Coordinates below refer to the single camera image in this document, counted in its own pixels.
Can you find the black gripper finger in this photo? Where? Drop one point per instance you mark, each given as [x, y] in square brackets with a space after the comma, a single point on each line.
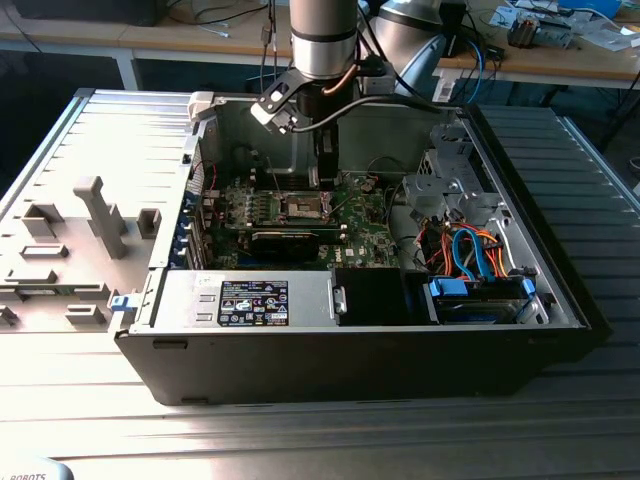
[330, 165]

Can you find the CPU socket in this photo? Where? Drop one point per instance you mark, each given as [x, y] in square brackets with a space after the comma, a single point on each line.
[300, 207]

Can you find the CPU cooler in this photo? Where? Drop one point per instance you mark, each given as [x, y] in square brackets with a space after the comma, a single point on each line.
[522, 30]

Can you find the green motherboard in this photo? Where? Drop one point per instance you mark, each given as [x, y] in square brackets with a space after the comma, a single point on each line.
[365, 235]

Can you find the black graphics card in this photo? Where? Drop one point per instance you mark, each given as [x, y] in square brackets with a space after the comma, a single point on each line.
[285, 247]

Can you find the metal drive cage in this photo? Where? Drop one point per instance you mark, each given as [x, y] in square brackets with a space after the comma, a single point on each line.
[425, 192]

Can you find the white case latch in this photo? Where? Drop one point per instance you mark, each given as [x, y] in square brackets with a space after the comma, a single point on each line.
[200, 105]

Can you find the metal power supply latch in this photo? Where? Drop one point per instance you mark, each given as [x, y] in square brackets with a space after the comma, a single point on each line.
[339, 300]

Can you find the white tag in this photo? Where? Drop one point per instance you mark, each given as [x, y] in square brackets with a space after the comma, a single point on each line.
[444, 90]

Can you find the black monitor stand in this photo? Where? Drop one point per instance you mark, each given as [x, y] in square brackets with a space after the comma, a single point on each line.
[452, 47]

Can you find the blue expansion card retainer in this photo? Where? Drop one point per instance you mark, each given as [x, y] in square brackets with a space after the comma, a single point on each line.
[182, 225]

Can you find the hard disk in blue carrier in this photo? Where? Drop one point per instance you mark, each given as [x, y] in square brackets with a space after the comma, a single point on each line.
[445, 290]

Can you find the wooden desk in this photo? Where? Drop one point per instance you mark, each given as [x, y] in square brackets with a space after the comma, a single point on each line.
[550, 60]
[150, 40]

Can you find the grey power supply unit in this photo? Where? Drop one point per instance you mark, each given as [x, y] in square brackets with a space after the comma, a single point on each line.
[190, 300]

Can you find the black PC case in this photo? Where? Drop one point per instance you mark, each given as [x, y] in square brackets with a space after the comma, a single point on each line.
[300, 365]

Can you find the blue case latch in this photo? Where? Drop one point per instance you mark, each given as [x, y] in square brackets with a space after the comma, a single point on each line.
[122, 304]

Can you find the black monitor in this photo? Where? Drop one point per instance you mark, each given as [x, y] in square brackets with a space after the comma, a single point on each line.
[75, 10]

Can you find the grey parts rack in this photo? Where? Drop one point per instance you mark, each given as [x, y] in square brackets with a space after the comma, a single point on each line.
[75, 260]

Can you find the blue box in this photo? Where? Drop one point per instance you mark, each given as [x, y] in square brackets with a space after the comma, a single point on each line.
[590, 6]

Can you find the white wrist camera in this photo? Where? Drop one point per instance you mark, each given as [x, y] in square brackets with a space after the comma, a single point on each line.
[270, 117]

